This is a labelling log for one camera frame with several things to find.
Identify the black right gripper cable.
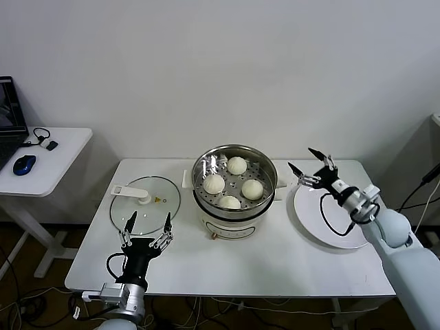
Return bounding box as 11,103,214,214
319,192,359,237

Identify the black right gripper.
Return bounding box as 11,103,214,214
287,147,349,204

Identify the blue computer mouse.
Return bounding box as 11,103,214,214
12,155,37,176

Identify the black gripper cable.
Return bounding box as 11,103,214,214
319,192,359,237
105,252,127,281

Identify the black floor cable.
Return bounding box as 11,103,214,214
0,247,75,330

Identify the white electric cooker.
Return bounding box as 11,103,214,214
181,168,288,240

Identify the thin black looped cable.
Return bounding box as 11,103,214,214
21,126,51,149

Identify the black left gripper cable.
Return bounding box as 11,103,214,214
105,252,127,281

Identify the black laptop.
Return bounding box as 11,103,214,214
0,75,29,171

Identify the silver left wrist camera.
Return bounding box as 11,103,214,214
81,282,127,306

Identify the white table leg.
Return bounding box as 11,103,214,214
330,297,350,327

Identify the white steamed baozi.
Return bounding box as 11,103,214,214
226,156,248,175
203,174,226,194
241,178,265,200
219,195,241,210

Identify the white floor cable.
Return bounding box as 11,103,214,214
177,297,248,329

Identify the white round plate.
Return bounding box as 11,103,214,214
286,184,371,250

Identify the white side table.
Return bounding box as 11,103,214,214
0,126,93,279

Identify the stainless steel steamer basket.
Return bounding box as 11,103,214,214
190,144,278,219

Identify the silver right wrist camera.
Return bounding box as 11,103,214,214
361,184,382,206

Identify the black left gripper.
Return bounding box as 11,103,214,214
118,210,175,285

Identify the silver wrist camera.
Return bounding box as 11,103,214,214
81,282,127,306
361,184,382,206

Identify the thin white hanging cable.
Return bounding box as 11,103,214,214
412,181,440,234

